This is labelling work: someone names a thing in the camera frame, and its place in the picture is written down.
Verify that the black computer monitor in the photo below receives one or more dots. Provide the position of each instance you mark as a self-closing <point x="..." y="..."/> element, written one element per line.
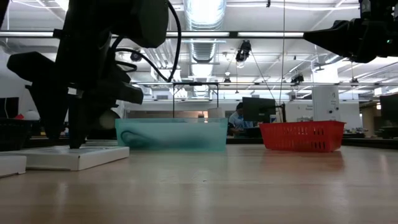
<point x="388" y="107"/>
<point x="258" y="109"/>

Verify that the teal translucent plastic bin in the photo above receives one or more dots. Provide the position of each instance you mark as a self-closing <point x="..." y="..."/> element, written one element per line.
<point x="186" y="137"/>

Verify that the red plastic mesh basket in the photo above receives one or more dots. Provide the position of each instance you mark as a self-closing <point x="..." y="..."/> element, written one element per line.
<point x="301" y="137"/>

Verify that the person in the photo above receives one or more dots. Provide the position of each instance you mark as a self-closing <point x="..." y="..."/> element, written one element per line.
<point x="239" y="119"/>

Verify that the silver ventilation duct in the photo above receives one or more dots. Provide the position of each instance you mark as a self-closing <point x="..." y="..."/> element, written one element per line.
<point x="203" y="18"/>

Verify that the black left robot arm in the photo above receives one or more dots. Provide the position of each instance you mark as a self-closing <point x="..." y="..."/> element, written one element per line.
<point x="146" y="21"/>

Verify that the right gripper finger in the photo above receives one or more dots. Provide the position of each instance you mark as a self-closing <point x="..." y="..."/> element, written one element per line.
<point x="335" y="35"/>

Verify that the black wall screen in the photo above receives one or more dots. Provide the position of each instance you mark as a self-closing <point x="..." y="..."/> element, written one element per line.
<point x="7" y="107"/>

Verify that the white globe lamp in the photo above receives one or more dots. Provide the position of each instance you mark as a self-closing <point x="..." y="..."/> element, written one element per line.
<point x="31" y="115"/>

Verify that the black plastic mesh basket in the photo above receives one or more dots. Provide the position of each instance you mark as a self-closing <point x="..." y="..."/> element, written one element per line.
<point x="12" y="133"/>

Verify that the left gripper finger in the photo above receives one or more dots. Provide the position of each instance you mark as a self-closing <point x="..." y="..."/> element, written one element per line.
<point x="81" y="118"/>
<point x="49" y="109"/>

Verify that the black metal stand frame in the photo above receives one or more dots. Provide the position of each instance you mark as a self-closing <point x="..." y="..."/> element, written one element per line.
<point x="195" y="83"/>

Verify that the white product box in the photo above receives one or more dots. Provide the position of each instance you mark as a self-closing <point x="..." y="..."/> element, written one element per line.
<point x="12" y="166"/>
<point x="93" y="157"/>

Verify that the black ceiling spotlight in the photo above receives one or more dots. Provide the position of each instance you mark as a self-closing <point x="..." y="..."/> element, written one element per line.
<point x="243" y="51"/>
<point x="136" y="56"/>
<point x="297" y="78"/>

